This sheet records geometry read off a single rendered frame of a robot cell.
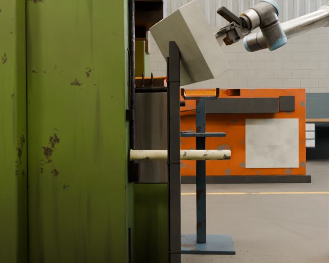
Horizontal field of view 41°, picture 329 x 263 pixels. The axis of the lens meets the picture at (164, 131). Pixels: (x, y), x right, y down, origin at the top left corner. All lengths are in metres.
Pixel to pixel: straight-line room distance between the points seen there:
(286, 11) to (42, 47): 8.88
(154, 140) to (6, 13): 0.88
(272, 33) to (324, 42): 8.62
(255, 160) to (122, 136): 4.17
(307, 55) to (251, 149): 4.94
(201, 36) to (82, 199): 0.86
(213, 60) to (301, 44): 8.90
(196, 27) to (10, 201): 1.04
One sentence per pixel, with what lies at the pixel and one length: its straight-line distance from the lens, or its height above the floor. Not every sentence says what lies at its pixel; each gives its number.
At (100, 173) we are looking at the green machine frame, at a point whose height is 0.55.
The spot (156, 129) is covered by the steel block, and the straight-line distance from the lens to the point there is 2.16.
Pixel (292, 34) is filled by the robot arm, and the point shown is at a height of 1.20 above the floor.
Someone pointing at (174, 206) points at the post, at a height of 0.43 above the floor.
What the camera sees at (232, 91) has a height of 0.97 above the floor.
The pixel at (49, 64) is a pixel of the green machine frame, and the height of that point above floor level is 1.02.
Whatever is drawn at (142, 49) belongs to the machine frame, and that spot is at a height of 1.20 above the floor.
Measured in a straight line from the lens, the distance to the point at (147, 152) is 1.94.
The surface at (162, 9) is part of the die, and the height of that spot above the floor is 1.33.
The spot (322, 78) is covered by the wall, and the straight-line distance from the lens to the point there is 10.54.
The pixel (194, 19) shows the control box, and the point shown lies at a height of 1.13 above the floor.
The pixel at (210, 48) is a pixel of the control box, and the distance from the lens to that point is 1.62.
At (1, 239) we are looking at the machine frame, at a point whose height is 0.28.
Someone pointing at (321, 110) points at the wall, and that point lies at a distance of 10.49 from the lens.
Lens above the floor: 0.74
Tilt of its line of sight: 1 degrees down
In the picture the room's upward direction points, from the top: straight up
